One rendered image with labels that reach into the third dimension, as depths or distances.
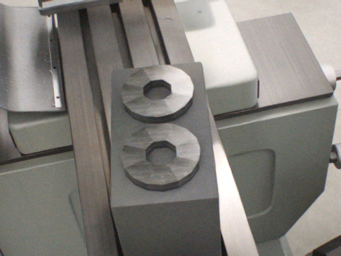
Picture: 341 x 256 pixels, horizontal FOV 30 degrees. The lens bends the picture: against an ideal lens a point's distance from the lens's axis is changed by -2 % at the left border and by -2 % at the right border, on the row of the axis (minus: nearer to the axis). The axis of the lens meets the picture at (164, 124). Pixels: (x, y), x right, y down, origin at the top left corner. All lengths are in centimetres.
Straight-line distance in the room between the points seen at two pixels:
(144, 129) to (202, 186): 10
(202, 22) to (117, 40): 25
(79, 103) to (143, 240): 38
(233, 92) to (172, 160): 55
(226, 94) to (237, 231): 42
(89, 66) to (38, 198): 35
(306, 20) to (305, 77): 127
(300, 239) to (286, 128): 66
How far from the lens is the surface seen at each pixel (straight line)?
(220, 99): 127
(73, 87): 112
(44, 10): 128
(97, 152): 101
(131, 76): 82
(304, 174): 153
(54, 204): 142
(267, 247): 172
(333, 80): 150
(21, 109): 119
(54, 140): 127
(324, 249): 127
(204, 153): 74
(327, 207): 204
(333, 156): 152
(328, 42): 256
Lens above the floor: 168
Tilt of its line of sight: 48 degrees down
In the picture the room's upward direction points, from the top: 8 degrees counter-clockwise
